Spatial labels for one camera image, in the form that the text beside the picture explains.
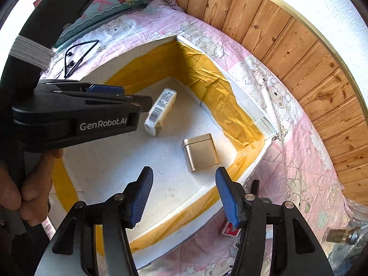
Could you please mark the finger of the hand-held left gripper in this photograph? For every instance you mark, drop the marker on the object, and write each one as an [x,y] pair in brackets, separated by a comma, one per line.
[135,103]
[103,89]

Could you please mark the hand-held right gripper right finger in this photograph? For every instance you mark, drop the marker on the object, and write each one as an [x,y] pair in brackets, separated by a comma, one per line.
[228,198]

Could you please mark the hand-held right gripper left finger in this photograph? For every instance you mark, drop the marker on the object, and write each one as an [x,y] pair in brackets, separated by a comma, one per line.
[141,198]

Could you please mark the beige tissue pack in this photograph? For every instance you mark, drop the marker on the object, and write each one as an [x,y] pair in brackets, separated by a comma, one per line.
[161,112]

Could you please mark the red white staples box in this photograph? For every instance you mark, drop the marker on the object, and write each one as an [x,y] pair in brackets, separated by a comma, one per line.
[225,227]

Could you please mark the white cardboard box yellow tape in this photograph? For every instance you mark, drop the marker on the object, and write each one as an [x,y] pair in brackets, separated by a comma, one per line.
[115,161]

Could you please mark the gold metal tin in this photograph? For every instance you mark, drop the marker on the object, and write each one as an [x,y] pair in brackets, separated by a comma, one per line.
[202,155]

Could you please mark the person's left hand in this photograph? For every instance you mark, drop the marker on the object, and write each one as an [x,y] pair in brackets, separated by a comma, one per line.
[36,189]

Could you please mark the black neckband earphones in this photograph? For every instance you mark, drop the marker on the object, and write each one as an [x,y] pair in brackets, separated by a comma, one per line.
[75,66]

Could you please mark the pink printed blanket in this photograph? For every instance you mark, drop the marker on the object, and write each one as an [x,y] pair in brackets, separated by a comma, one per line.
[302,155]

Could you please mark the washing machine toy box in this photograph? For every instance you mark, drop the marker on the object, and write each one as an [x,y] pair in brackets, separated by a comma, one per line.
[120,3]

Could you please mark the glass bottle metal cap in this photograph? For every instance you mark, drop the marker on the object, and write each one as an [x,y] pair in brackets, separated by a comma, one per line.
[340,235]

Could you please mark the clear bubble wrap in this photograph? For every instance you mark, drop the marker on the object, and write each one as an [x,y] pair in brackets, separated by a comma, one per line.
[356,215]

